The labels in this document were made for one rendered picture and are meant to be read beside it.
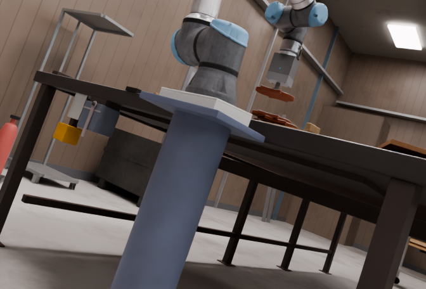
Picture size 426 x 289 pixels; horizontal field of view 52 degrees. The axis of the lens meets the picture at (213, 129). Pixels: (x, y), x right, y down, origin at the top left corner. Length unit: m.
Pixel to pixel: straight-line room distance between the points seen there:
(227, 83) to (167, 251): 0.47
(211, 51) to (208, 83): 0.09
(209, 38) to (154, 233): 0.55
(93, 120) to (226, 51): 0.86
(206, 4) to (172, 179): 0.54
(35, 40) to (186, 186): 4.33
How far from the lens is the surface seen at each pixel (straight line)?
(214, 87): 1.17
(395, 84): 12.91
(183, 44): 1.32
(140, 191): 5.29
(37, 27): 5.32
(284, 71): 1.60
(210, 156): 1.15
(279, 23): 1.59
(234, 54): 1.21
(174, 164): 1.14
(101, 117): 1.89
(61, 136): 2.07
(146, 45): 6.37
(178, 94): 1.17
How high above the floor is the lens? 0.74
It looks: 5 degrees up
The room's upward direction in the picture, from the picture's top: 19 degrees clockwise
